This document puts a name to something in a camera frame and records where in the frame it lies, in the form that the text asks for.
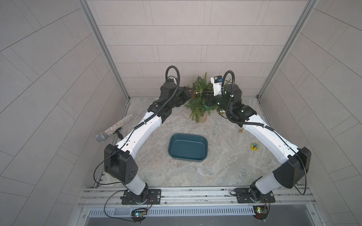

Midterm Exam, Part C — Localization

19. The black corrugated left cable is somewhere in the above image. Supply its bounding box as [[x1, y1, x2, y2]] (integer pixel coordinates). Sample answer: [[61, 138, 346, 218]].
[[132, 65, 181, 131]]

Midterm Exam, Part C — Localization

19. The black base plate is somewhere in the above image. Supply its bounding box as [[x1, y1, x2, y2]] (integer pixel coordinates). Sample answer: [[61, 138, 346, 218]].
[[230, 187, 275, 204], [120, 188, 162, 205]]

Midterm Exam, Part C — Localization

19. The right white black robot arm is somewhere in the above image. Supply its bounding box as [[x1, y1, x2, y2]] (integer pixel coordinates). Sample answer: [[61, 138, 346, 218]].
[[202, 84, 311, 202]]

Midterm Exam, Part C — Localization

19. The black corrugated cable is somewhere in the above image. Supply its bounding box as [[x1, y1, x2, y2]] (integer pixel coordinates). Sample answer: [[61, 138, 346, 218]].
[[132, 65, 181, 131], [221, 70, 276, 133]]

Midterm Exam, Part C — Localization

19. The green glitter ball ornament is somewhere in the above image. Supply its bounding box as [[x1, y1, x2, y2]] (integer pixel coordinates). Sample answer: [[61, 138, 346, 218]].
[[204, 104, 217, 111]]

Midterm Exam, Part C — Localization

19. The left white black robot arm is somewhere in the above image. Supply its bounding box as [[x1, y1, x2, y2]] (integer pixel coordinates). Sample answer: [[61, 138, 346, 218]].
[[104, 82, 195, 204]]

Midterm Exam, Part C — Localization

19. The right green circuit board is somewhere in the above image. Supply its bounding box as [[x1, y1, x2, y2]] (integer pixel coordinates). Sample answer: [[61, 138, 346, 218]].
[[253, 206, 269, 220]]

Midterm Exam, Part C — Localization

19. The teal plastic bin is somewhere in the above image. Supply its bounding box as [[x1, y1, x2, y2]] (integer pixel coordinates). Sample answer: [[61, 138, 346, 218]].
[[168, 133, 208, 162]]

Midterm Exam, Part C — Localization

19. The green circuit board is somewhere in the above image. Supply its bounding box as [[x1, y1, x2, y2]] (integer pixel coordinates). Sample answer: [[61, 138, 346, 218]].
[[131, 208, 147, 223], [253, 206, 269, 220]]

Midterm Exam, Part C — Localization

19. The small yellow object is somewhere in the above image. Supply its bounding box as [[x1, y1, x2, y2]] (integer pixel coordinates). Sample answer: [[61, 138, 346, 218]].
[[251, 142, 260, 151]]

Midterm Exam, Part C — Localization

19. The glitter silver microphone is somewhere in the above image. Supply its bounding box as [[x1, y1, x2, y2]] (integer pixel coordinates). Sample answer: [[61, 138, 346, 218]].
[[96, 114, 134, 143]]

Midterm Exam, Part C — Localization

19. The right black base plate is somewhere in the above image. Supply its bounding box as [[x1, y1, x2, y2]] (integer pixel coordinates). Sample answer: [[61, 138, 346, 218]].
[[230, 187, 275, 204]]

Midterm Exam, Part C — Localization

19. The black microphone stand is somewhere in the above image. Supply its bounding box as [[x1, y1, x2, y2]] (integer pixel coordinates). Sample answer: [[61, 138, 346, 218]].
[[114, 127, 124, 140]]

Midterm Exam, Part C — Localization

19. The aluminium rail frame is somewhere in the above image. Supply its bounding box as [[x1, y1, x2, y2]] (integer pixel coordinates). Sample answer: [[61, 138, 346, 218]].
[[78, 186, 316, 218]]

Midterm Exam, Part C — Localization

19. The small green christmas tree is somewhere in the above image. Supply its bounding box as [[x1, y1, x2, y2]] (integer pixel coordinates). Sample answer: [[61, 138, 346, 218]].
[[185, 73, 213, 123]]

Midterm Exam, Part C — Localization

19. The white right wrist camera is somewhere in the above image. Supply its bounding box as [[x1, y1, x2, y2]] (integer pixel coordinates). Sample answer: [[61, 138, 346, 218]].
[[210, 75, 223, 96]]

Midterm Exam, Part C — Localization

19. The left green circuit board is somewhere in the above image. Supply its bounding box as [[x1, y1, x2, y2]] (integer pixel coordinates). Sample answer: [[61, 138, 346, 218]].
[[131, 208, 147, 223]]

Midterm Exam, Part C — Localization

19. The shiny gold ball ornament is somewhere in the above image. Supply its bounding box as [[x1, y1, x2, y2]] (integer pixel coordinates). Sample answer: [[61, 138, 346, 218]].
[[218, 109, 226, 116]]

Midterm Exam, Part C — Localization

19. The black corrugated right cable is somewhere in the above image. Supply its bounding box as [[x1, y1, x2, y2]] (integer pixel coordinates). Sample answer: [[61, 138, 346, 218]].
[[221, 70, 276, 133]]

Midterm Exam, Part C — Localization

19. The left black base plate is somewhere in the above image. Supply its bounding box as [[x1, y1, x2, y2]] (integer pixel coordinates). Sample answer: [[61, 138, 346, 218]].
[[120, 188, 162, 205]]

